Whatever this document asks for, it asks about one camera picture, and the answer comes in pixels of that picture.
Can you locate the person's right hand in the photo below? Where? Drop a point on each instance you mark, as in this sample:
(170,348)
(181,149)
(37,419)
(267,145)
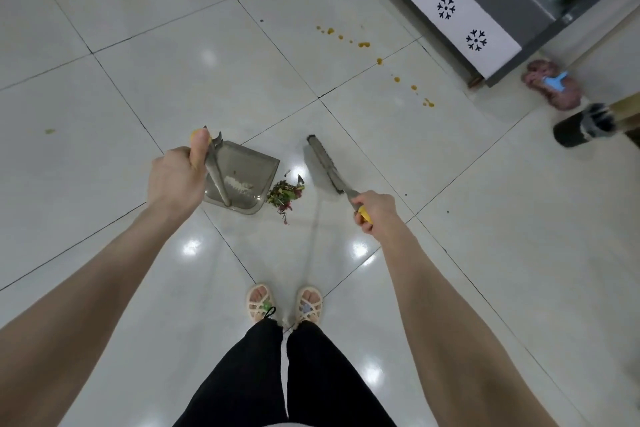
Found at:
(380,214)

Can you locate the person's left hand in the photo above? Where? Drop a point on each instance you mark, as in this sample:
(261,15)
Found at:
(172,181)

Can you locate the grey broom with yellow cap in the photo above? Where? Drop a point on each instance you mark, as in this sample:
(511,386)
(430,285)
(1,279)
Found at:
(327,166)

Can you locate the leaf debris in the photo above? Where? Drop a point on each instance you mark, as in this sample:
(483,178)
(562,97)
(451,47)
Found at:
(285,194)

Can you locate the person's left forearm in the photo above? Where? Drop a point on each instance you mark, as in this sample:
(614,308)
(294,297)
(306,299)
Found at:
(65,321)

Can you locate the person's right forearm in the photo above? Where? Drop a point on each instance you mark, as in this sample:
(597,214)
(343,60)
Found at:
(465,341)

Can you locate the person's right beige sandal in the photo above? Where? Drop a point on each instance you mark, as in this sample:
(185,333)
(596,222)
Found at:
(309,305)

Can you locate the person's beige sandal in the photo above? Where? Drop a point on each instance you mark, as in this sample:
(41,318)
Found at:
(309,305)
(260,302)

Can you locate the person's left beige sandal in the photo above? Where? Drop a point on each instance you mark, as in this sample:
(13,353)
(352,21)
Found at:
(260,302)

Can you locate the person's black trousers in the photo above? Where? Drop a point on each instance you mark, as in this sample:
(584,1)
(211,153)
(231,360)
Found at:
(240,376)

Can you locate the black trash bin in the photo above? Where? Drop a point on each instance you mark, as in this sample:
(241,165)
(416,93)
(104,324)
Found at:
(575,131)

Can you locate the orange liquid spill drops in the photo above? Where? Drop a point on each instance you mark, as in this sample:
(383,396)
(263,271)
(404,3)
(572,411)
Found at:
(363,45)

